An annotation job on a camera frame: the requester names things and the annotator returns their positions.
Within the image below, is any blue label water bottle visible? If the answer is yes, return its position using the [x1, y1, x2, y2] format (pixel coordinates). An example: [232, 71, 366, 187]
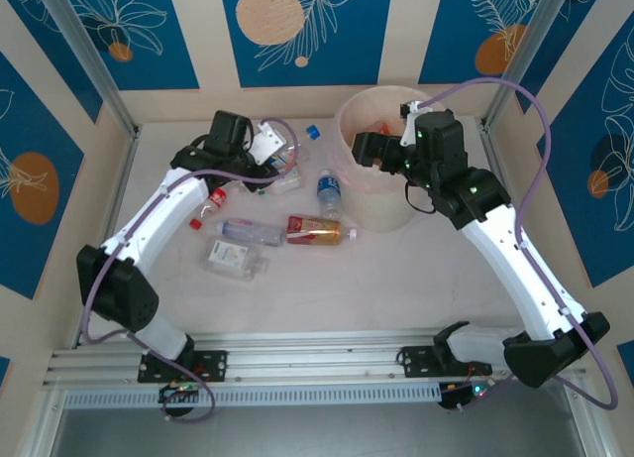
[315, 169, 344, 219]

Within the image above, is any red cola label bottle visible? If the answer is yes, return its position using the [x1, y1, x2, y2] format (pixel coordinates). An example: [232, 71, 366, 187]
[189, 187, 229, 230]

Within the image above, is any orange cap clear bottle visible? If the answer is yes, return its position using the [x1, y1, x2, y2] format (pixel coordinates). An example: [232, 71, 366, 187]
[269, 149, 301, 176]

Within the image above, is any green white label bottle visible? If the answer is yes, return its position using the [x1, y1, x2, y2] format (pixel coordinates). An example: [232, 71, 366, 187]
[257, 174, 306, 196]

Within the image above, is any red gold tea bottle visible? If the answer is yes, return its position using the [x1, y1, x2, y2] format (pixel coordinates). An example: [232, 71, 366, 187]
[285, 214, 359, 247]

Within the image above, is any clear ganten water bottle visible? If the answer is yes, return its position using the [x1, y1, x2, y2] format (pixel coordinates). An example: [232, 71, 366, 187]
[213, 218, 286, 248]

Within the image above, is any square clear bottle green label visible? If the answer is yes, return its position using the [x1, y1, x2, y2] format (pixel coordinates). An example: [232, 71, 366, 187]
[200, 237, 271, 283]

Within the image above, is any pink plastic bin liner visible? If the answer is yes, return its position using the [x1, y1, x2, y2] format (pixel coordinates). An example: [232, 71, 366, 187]
[336, 84, 432, 195]

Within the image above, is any beige waste bin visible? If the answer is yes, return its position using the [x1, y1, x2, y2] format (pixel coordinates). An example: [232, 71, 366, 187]
[336, 84, 432, 234]

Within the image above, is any small circuit board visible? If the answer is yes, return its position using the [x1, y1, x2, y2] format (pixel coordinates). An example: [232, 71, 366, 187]
[158, 382, 202, 406]
[439, 382, 491, 412]

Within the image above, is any aluminium side rail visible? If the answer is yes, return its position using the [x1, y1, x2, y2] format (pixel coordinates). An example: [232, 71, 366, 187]
[71, 129, 143, 352]
[477, 119, 499, 156]

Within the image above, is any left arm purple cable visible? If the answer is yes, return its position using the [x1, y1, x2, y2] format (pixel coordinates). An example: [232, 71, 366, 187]
[80, 117, 301, 424]

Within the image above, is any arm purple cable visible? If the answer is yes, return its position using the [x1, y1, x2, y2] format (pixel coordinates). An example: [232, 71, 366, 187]
[80, 117, 301, 424]
[418, 77, 620, 413]

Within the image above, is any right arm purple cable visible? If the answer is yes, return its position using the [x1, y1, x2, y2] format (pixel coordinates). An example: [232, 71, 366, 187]
[418, 77, 620, 413]

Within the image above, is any aluminium frame post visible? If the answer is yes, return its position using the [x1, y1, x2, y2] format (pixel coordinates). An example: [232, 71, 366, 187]
[482, 0, 576, 131]
[34, 0, 141, 137]

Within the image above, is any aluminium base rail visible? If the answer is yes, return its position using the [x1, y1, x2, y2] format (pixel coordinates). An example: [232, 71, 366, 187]
[42, 330, 590, 390]

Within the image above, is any white slotted cable duct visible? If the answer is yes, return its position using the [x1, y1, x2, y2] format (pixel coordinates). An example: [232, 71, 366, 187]
[62, 381, 443, 409]

